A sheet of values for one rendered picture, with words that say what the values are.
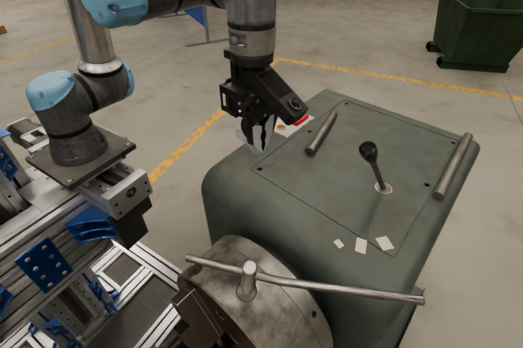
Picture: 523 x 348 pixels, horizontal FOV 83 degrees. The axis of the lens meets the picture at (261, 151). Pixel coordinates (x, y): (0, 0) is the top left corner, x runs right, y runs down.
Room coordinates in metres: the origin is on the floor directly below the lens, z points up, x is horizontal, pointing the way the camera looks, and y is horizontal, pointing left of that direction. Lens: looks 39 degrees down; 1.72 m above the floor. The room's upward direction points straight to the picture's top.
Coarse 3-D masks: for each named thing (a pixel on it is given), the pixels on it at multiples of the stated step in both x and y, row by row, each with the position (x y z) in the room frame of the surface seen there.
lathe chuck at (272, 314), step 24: (192, 264) 0.32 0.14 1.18; (240, 264) 0.28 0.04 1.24; (216, 288) 0.24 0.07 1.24; (264, 288) 0.24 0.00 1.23; (216, 312) 0.22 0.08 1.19; (240, 312) 0.20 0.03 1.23; (264, 312) 0.20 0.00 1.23; (288, 312) 0.21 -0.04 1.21; (240, 336) 0.18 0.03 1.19; (264, 336) 0.17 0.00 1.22; (288, 336) 0.18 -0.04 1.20; (312, 336) 0.19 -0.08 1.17
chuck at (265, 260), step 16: (224, 240) 0.36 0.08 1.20; (240, 240) 0.34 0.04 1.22; (256, 256) 0.30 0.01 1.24; (272, 256) 0.30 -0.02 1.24; (272, 272) 0.27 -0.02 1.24; (288, 272) 0.27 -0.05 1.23; (288, 288) 0.24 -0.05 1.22; (304, 304) 0.23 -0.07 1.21; (320, 320) 0.21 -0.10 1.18; (320, 336) 0.19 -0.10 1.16
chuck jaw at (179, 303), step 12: (192, 288) 0.26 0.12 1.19; (180, 300) 0.24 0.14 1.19; (192, 300) 0.24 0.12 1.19; (180, 312) 0.23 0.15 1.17; (192, 312) 0.23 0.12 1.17; (204, 312) 0.23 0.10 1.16; (180, 324) 0.22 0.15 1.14; (192, 324) 0.21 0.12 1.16; (204, 324) 0.22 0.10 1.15; (216, 324) 0.22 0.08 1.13; (180, 336) 0.20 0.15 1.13; (192, 336) 0.20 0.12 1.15; (204, 336) 0.20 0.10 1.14; (216, 336) 0.21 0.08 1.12
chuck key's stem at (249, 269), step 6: (246, 264) 0.23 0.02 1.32; (252, 264) 0.23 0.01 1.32; (246, 270) 0.22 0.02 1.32; (252, 270) 0.22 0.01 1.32; (246, 276) 0.22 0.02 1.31; (252, 276) 0.22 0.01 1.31; (240, 282) 0.23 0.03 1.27; (246, 282) 0.22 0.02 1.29; (252, 282) 0.22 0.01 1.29; (246, 288) 0.22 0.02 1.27; (252, 288) 0.22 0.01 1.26; (246, 294) 0.23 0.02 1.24
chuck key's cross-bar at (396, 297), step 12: (204, 264) 0.24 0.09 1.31; (216, 264) 0.24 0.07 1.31; (228, 264) 0.24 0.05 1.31; (264, 276) 0.22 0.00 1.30; (276, 276) 0.22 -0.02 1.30; (300, 288) 0.21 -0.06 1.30; (312, 288) 0.20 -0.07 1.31; (324, 288) 0.20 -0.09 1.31; (336, 288) 0.20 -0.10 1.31; (348, 288) 0.20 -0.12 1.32; (360, 288) 0.20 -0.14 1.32; (384, 300) 0.18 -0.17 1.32; (396, 300) 0.18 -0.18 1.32; (408, 300) 0.18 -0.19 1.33; (420, 300) 0.18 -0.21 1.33
